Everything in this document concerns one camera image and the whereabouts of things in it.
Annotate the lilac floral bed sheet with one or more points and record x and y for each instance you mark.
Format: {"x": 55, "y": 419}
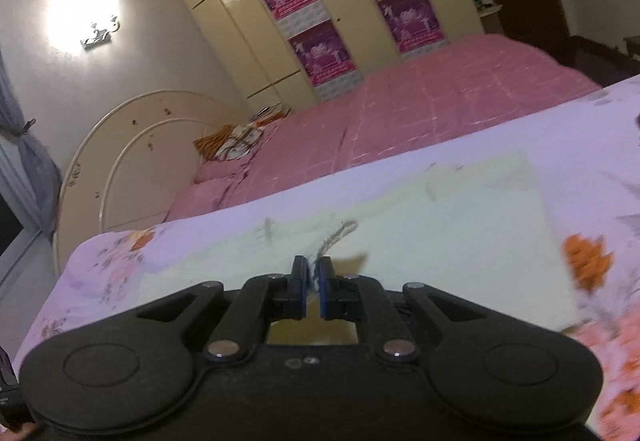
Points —
{"x": 575, "y": 131}

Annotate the checkered folded cloth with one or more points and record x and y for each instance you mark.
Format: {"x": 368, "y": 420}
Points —
{"x": 242, "y": 141}

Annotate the striped folded cloth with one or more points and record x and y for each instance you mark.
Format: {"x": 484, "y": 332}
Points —
{"x": 270, "y": 115}

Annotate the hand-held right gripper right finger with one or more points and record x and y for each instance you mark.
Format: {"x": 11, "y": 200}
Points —
{"x": 324, "y": 287}

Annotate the pink pillow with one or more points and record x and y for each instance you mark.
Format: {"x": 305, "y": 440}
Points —
{"x": 220, "y": 171}

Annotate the pink checked bedspread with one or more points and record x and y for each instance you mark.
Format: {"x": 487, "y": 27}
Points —
{"x": 425, "y": 96}

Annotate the orange cloth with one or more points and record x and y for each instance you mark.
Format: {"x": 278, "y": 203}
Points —
{"x": 210, "y": 143}

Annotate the grey curtain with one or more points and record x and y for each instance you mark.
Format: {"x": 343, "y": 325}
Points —
{"x": 30, "y": 161}

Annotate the dark wooden chair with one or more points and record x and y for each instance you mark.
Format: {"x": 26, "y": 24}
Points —
{"x": 590, "y": 53}

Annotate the wall lamp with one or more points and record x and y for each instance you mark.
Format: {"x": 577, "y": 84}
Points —
{"x": 95, "y": 41}

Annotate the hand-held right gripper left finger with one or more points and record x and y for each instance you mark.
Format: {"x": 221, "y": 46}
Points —
{"x": 299, "y": 282}

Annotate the cream wardrobe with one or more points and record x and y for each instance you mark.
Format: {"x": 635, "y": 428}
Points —
{"x": 235, "y": 21}

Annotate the cream knit garment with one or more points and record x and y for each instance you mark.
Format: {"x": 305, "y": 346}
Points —
{"x": 450, "y": 246}

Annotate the cream round headboard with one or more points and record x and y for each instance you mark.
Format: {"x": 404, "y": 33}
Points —
{"x": 125, "y": 146}

